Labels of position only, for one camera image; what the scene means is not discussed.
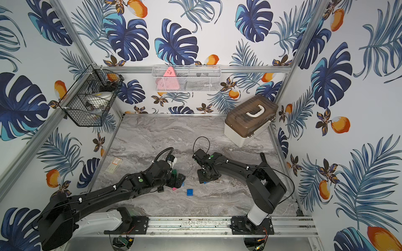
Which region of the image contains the black wire basket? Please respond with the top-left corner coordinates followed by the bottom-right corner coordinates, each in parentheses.
top-left (58, 65), bottom-right (124, 127)

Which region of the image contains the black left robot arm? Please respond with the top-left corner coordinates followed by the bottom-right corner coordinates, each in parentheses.
top-left (37, 161), bottom-right (186, 251)

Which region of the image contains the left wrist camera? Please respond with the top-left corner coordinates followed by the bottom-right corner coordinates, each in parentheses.
top-left (166, 155), bottom-right (177, 169)

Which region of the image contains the white wire shelf basket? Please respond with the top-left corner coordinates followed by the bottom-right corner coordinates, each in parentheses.
top-left (152, 65), bottom-right (222, 92)

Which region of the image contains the brown lidded storage box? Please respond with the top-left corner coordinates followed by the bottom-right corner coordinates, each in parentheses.
top-left (224, 95), bottom-right (278, 147)

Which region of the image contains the pink triangle object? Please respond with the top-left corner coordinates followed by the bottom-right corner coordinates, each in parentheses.
top-left (156, 67), bottom-right (180, 92)

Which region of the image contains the white object in basket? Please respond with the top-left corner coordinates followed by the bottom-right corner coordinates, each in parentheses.
top-left (84, 92), bottom-right (113, 110)

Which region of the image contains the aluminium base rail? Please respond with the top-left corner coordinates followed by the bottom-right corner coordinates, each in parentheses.
top-left (61, 215), bottom-right (318, 238)

